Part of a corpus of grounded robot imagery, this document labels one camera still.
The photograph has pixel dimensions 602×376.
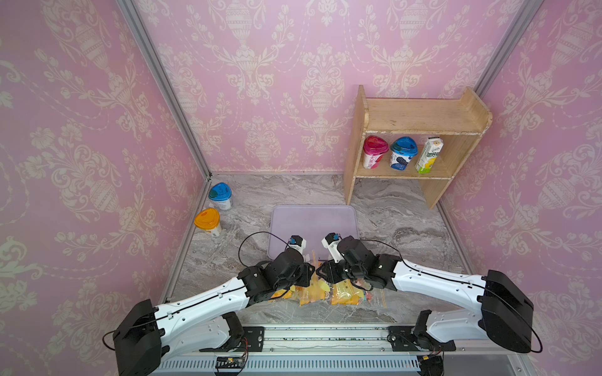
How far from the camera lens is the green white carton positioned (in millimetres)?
849

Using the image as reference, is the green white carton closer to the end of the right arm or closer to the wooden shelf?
the wooden shelf

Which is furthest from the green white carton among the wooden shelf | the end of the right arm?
the end of the right arm
